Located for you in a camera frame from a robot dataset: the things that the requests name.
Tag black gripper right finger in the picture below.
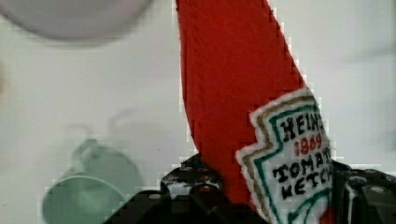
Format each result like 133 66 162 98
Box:
332 161 396 224

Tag grey round plate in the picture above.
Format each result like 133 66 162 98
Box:
0 0 152 40

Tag red plush ketchup bottle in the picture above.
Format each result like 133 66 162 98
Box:
176 0 335 224

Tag green metal mug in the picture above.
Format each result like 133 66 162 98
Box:
42 139 143 224

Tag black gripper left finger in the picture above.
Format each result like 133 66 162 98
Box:
104 154 268 224

